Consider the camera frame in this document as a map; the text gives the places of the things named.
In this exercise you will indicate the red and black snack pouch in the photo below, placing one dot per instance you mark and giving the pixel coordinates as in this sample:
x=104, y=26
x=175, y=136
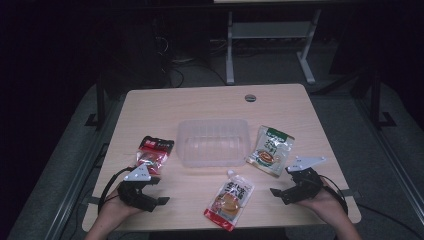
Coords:
x=154, y=153

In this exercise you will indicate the black metal stand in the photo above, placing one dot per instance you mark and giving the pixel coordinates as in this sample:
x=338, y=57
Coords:
x=100, y=103
x=376, y=103

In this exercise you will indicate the person's left hand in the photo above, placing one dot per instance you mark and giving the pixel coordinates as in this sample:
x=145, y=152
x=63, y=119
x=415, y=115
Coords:
x=116, y=210

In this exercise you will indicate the grey round table grommet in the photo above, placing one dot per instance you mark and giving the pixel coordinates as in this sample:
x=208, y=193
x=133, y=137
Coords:
x=250, y=98

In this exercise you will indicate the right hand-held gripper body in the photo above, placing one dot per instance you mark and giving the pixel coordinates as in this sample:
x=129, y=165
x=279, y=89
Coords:
x=308, y=185

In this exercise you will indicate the person's right hand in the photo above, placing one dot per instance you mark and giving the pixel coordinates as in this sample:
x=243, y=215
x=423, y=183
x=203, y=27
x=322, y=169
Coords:
x=325, y=203

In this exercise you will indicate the red and white spout pouch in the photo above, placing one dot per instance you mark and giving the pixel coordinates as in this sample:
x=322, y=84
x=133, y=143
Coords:
x=230, y=200

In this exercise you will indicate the clear plastic container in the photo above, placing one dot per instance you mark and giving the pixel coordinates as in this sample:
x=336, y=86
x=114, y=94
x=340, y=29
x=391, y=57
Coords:
x=213, y=143

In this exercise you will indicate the grey tape strip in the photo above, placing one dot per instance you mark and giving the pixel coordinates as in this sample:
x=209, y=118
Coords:
x=93, y=200
x=353, y=193

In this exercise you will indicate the white metal desk frame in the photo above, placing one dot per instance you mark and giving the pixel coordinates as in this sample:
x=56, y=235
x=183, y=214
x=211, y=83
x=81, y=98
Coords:
x=270, y=30

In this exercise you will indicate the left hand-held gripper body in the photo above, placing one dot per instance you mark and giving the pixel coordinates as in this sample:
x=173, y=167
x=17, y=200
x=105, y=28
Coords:
x=133, y=195

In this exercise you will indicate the green and white food pouch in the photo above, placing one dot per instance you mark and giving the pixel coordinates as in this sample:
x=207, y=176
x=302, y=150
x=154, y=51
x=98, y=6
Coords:
x=270, y=150

